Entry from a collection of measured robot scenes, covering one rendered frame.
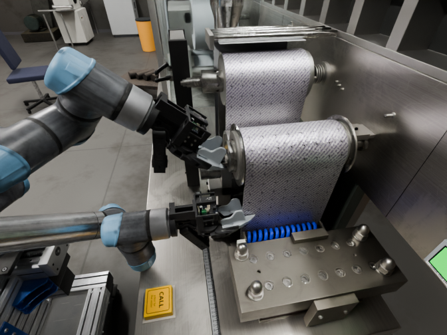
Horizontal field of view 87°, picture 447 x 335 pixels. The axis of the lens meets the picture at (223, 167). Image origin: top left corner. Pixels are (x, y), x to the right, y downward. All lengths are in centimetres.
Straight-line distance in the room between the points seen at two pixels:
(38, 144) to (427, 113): 67
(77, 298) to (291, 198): 135
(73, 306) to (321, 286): 134
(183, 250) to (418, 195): 62
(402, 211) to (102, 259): 180
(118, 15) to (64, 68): 786
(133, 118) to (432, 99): 53
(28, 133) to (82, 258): 166
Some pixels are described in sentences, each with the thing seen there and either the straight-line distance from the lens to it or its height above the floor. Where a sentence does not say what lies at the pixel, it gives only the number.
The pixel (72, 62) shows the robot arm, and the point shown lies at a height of 148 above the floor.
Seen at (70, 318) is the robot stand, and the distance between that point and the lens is 164.
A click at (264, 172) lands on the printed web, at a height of 124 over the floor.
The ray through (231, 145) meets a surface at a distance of 53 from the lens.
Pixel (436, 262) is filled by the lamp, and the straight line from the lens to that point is 62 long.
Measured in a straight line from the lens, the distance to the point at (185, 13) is 142.
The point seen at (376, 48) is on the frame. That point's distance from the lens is 69.
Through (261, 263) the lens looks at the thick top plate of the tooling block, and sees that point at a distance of 64.
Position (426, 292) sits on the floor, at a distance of 215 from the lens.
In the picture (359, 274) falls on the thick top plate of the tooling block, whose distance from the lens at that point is 70.
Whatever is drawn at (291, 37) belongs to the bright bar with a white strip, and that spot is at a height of 144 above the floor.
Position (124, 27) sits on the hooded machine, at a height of 25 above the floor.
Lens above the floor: 159
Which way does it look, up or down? 40 degrees down
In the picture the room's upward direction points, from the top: straight up
